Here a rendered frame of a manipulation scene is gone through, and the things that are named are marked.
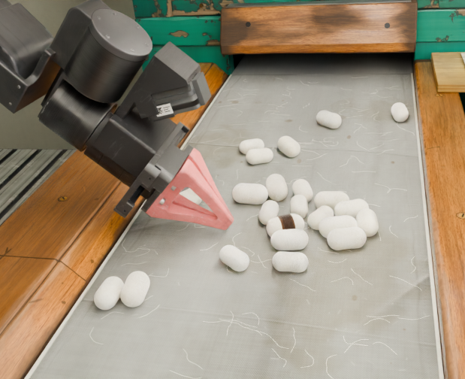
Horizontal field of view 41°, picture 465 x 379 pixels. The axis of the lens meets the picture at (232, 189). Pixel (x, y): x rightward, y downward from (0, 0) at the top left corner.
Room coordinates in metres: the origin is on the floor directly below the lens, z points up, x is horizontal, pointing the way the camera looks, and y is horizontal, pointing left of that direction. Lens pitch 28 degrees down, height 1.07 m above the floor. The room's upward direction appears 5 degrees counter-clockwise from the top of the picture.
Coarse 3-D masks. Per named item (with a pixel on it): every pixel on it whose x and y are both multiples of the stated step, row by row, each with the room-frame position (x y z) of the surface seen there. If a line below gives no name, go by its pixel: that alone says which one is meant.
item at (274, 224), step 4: (292, 216) 0.51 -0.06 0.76; (296, 216) 0.51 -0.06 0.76; (272, 220) 0.51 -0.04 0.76; (276, 220) 0.51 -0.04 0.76; (296, 220) 0.51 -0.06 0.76; (300, 220) 0.51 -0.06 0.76; (268, 224) 0.51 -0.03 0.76; (272, 224) 0.50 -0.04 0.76; (276, 224) 0.50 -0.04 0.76; (280, 224) 0.50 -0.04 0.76; (296, 224) 0.50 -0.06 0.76; (300, 224) 0.51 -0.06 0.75; (268, 228) 0.50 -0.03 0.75; (272, 228) 0.50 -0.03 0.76; (276, 228) 0.50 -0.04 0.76; (280, 228) 0.50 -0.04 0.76; (296, 228) 0.50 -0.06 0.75; (300, 228) 0.50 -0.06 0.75; (268, 232) 0.50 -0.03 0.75; (272, 232) 0.50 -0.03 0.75
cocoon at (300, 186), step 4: (296, 180) 0.59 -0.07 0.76; (300, 180) 0.59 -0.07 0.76; (304, 180) 0.59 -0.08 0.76; (296, 184) 0.58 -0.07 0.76; (300, 184) 0.58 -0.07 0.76; (304, 184) 0.58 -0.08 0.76; (308, 184) 0.58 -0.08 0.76; (292, 188) 0.59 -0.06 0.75; (296, 188) 0.58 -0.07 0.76; (300, 188) 0.57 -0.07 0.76; (304, 188) 0.57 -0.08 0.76; (308, 188) 0.57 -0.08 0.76; (296, 192) 0.57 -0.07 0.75; (300, 192) 0.57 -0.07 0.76; (304, 192) 0.57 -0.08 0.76; (308, 192) 0.57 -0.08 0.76; (312, 192) 0.57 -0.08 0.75; (304, 196) 0.56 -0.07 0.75; (308, 196) 0.56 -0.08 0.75; (312, 196) 0.57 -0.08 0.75; (308, 200) 0.56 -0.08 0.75
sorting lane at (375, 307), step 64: (256, 128) 0.78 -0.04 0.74; (320, 128) 0.77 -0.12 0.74; (384, 128) 0.75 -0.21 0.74; (384, 192) 0.58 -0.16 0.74; (128, 256) 0.50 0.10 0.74; (192, 256) 0.49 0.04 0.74; (256, 256) 0.48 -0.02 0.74; (320, 256) 0.47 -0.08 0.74; (384, 256) 0.46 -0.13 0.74; (64, 320) 0.41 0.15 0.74; (128, 320) 0.40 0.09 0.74; (192, 320) 0.40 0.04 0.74; (256, 320) 0.39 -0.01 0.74; (320, 320) 0.38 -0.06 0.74; (384, 320) 0.38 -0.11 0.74
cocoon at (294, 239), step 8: (280, 232) 0.49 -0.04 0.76; (288, 232) 0.49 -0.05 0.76; (296, 232) 0.48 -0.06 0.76; (304, 232) 0.49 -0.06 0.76; (272, 240) 0.48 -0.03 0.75; (280, 240) 0.48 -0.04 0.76; (288, 240) 0.48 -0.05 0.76; (296, 240) 0.48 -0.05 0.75; (304, 240) 0.48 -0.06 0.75; (280, 248) 0.48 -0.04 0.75; (288, 248) 0.48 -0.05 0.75; (296, 248) 0.48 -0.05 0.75
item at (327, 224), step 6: (336, 216) 0.51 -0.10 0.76; (342, 216) 0.50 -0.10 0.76; (348, 216) 0.50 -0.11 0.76; (324, 222) 0.50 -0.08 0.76; (330, 222) 0.50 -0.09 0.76; (336, 222) 0.50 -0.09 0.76; (342, 222) 0.50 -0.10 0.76; (348, 222) 0.50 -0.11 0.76; (354, 222) 0.50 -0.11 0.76; (324, 228) 0.49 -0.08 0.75; (330, 228) 0.49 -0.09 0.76; (336, 228) 0.49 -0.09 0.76; (342, 228) 0.49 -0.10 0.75; (324, 234) 0.49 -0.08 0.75
